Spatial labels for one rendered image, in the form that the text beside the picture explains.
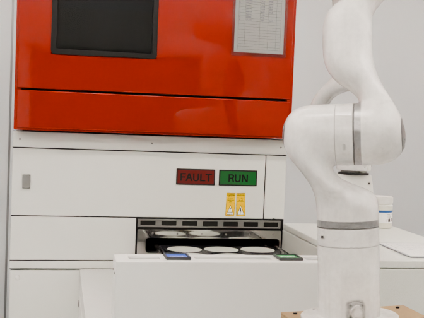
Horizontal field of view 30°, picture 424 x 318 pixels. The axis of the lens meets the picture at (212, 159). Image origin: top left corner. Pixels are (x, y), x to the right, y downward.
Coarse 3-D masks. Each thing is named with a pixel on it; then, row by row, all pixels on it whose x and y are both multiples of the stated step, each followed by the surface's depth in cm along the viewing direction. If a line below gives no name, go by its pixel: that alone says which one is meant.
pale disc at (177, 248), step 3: (177, 246) 231; (180, 246) 231; (183, 246) 232; (168, 249) 225; (171, 249) 225; (174, 249) 226; (177, 249) 226; (180, 249) 226; (183, 249) 226; (186, 249) 226; (189, 249) 227; (192, 249) 227; (195, 249) 227; (198, 249) 227; (201, 249) 227
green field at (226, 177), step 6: (222, 174) 238; (228, 174) 239; (234, 174) 239; (240, 174) 239; (246, 174) 240; (252, 174) 240; (222, 180) 238; (228, 180) 239; (234, 180) 239; (240, 180) 239; (246, 180) 240; (252, 180) 240
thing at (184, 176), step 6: (180, 174) 236; (186, 174) 236; (192, 174) 237; (198, 174) 237; (204, 174) 237; (210, 174) 238; (180, 180) 236; (186, 180) 236; (192, 180) 237; (198, 180) 237; (204, 180) 237; (210, 180) 238
